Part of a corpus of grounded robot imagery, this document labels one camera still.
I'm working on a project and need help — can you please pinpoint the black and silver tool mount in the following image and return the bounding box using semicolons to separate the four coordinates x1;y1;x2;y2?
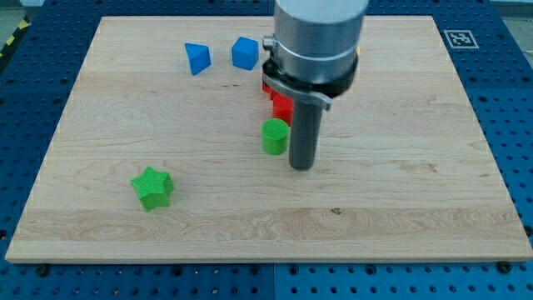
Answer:
262;35;358;111

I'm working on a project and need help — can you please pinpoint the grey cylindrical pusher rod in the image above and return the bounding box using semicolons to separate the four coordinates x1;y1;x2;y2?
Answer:
289;102;322;171

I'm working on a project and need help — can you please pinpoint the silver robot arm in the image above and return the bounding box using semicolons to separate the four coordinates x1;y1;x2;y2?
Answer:
262;0;369;171

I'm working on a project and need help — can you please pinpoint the green star block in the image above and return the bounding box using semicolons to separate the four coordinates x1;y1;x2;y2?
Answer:
130;166;174;212

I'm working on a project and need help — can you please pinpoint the red block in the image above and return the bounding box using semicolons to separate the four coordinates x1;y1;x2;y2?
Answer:
262;83;293;127

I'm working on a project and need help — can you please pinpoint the green cylinder block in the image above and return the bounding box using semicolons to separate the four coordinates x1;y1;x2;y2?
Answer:
262;118;290;155

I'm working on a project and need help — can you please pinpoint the blue cube block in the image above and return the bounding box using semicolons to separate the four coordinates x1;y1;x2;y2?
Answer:
232;37;259;71

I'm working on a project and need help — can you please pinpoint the blue triangular block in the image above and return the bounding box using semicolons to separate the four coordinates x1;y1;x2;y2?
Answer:
184;42;212;76

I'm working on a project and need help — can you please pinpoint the white fiducial marker tag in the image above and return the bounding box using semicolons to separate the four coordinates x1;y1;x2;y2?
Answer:
444;29;479;49

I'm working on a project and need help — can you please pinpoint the wooden board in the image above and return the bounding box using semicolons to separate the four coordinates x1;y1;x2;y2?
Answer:
6;16;532;264

